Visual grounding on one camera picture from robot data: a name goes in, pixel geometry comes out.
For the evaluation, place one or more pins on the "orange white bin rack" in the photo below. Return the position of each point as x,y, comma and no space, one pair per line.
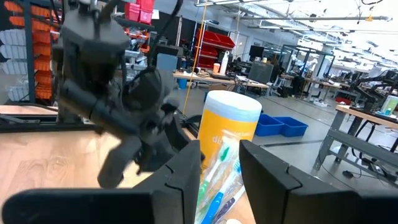
43,46

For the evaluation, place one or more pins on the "long wooden work table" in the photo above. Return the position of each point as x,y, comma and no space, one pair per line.
217,79

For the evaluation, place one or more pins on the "purple white wrapped toothbrush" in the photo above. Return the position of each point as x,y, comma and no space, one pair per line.
228,205

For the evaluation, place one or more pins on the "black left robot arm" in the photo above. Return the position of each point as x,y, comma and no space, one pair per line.
90,46

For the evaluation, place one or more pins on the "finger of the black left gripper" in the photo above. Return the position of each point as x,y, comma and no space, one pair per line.
112,165
129,161

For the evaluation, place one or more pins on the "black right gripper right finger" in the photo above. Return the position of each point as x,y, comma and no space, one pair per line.
311,208

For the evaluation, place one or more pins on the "red bin shelving rack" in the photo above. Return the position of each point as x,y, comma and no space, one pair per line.
214,43

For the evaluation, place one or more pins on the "blue white toothbrush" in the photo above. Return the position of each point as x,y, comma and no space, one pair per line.
214,205

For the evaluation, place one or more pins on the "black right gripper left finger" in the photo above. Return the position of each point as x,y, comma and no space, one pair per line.
124,208

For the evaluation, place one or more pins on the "yellow white wipes canister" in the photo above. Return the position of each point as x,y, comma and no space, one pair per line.
224,124

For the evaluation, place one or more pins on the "orange cup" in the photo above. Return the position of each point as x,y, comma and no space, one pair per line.
216,68

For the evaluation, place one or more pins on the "green white wrapped toothbrush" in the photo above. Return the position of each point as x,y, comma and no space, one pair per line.
203,189

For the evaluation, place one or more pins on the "black aluminium table frame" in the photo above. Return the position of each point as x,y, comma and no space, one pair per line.
31,124

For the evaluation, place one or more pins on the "wooden workbench grey legs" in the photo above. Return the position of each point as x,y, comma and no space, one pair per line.
357,143

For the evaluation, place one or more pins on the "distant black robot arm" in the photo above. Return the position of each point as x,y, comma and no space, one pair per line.
370,88

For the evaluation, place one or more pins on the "small blue trash bin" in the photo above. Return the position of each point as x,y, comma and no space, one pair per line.
182,84

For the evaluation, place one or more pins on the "tall white bottle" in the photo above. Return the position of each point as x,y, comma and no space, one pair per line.
224,63

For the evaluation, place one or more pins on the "red plastic storage bin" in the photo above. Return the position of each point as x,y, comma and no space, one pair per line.
146,12
132,12

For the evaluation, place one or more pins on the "translucent green container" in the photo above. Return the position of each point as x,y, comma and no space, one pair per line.
390,105

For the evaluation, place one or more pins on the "blue plastic floor bin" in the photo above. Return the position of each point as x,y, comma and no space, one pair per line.
292,127
267,126

